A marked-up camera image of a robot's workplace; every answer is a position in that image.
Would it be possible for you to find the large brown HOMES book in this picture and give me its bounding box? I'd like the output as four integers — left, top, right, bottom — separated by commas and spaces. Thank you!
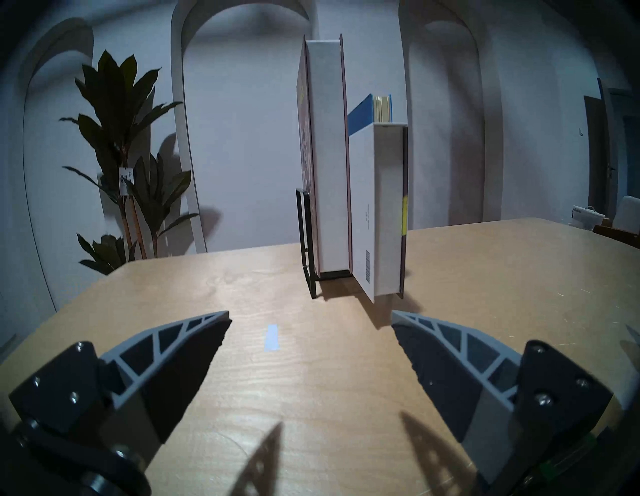
296, 34, 353, 281

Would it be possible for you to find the blue cover book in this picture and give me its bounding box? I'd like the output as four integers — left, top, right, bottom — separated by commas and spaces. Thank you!
347, 93, 393, 137

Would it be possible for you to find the dark green potted plant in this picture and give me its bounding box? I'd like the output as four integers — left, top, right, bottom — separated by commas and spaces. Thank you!
59, 50, 201, 276

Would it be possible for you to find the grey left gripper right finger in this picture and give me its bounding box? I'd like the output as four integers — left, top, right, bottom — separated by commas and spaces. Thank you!
391, 310, 613, 483

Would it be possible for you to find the dark book with yellow mark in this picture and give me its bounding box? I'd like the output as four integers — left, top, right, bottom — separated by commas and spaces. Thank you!
348, 121, 409, 304

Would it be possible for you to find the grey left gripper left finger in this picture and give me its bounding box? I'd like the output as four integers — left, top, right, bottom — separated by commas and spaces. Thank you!
9, 310, 232, 473

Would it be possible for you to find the wooden armchair with white cushions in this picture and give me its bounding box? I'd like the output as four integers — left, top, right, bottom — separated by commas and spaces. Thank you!
594, 196, 640, 249

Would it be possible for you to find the black wire bookend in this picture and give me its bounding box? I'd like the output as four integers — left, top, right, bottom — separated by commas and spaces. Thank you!
295, 188, 353, 299

